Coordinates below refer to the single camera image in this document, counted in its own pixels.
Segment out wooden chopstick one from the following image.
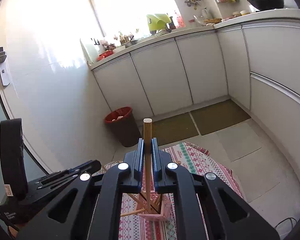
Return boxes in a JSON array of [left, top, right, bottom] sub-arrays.
[[120, 209, 146, 217]]

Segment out left olive floor mat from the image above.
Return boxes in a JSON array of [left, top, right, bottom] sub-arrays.
[[152, 113, 199, 146]]

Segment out olive floor mat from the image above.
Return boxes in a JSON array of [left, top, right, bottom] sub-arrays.
[[152, 113, 199, 146], [191, 100, 251, 135]]

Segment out wooden chopstick seven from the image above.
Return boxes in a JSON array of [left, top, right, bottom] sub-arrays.
[[143, 118, 152, 213]]

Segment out patterned tablecloth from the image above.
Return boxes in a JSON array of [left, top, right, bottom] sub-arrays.
[[88, 150, 254, 239]]

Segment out red brown trash bin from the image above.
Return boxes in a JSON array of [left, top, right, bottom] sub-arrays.
[[104, 107, 141, 147]]

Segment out pink perforated utensil basket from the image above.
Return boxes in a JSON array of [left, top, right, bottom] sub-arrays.
[[122, 191, 171, 222]]

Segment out right olive floor mat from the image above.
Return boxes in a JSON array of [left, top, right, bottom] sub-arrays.
[[191, 100, 251, 135]]

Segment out red bowl on counter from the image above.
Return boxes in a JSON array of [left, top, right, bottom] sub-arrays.
[[97, 50, 114, 62]]

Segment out metal door handle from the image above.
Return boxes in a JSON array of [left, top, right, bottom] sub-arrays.
[[0, 47, 11, 87]]

